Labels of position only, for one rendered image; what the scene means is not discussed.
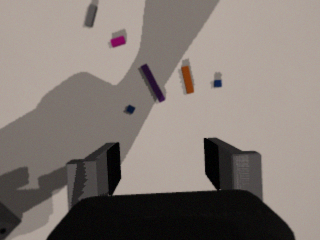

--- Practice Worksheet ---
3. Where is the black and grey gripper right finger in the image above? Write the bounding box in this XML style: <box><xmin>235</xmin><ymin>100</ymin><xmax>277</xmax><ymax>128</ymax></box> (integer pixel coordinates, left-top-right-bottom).
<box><xmin>204</xmin><ymin>138</ymin><xmax>263</xmax><ymax>201</ymax></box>

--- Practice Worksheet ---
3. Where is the orange rod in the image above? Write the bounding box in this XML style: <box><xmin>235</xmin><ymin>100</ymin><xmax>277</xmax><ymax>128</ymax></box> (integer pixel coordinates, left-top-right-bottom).
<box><xmin>181</xmin><ymin>66</ymin><xmax>194</xmax><ymax>94</ymax></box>

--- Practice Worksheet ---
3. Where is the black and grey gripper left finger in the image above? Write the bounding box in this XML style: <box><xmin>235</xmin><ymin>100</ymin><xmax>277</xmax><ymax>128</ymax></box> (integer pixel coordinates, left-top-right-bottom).
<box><xmin>66</xmin><ymin>142</ymin><xmax>121</xmax><ymax>212</ymax></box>

